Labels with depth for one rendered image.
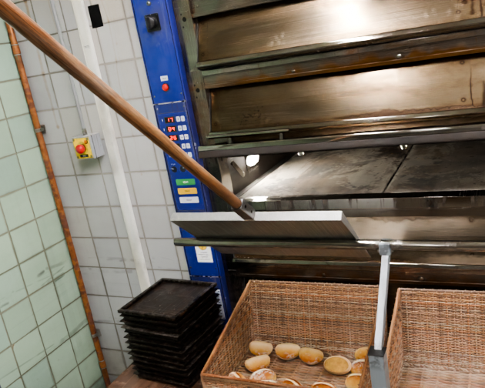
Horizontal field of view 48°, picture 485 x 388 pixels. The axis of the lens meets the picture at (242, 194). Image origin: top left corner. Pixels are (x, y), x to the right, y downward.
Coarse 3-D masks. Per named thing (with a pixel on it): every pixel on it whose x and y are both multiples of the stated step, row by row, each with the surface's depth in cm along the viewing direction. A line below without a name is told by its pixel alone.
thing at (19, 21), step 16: (0, 0) 81; (0, 16) 83; (16, 16) 84; (32, 32) 87; (48, 48) 90; (64, 48) 92; (64, 64) 93; (80, 64) 96; (80, 80) 97; (96, 80) 99; (112, 96) 103; (128, 112) 108; (144, 128) 113; (160, 144) 119; (176, 160) 125; (192, 160) 129; (208, 176) 135; (224, 192) 143
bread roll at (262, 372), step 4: (264, 368) 197; (256, 372) 196; (260, 372) 195; (264, 372) 195; (268, 372) 195; (272, 372) 196; (252, 376) 195; (256, 376) 194; (260, 376) 194; (264, 376) 194; (268, 376) 194; (272, 376) 195
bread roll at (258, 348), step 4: (252, 344) 214; (256, 344) 212; (260, 344) 212; (264, 344) 211; (268, 344) 212; (252, 348) 213; (256, 348) 212; (260, 348) 211; (264, 348) 211; (268, 348) 211; (272, 348) 212; (252, 352) 213; (256, 352) 212; (260, 352) 211; (264, 352) 211; (268, 352) 211
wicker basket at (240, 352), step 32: (256, 288) 220; (288, 288) 214; (320, 288) 208; (352, 288) 202; (256, 320) 221; (288, 320) 215; (320, 320) 209; (352, 320) 203; (224, 352) 200; (352, 352) 204; (224, 384) 182; (256, 384) 176; (288, 384) 171
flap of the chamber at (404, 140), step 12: (456, 132) 159; (468, 132) 158; (480, 132) 156; (300, 144) 181; (312, 144) 179; (324, 144) 177; (336, 144) 175; (348, 144) 174; (360, 144) 172; (372, 144) 170; (384, 144) 169; (396, 144) 167; (408, 144) 166; (204, 156) 198; (216, 156) 195
